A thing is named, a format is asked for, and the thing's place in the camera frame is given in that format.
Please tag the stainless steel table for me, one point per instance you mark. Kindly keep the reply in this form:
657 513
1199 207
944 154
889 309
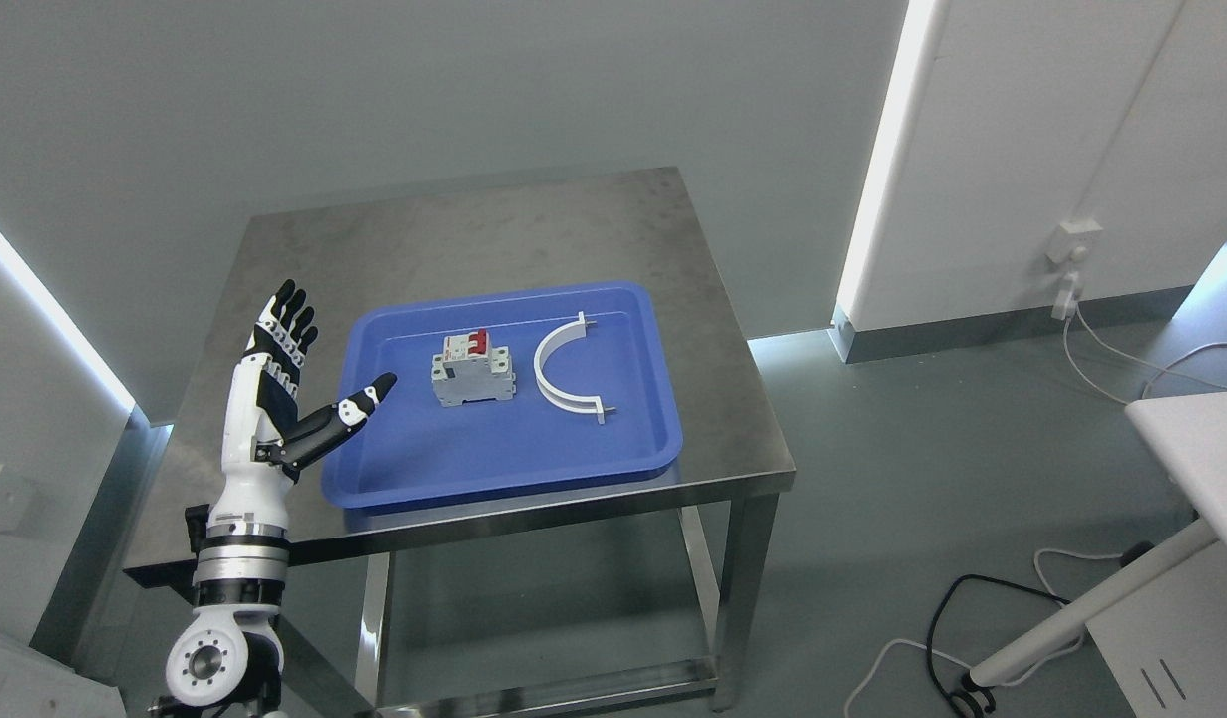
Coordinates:
723 489

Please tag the white plug adapter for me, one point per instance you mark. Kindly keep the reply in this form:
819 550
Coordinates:
1067 296

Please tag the grey red circuit breaker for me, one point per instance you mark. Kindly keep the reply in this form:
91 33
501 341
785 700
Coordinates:
470 369

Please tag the white wall socket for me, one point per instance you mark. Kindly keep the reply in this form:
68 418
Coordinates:
1072 241

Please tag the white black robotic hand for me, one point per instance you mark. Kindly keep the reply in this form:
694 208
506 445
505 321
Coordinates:
267 443

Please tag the white curved bracket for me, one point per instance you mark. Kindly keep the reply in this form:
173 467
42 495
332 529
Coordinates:
557 371

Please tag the blue plastic tray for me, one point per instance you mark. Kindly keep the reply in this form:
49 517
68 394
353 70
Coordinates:
414 453

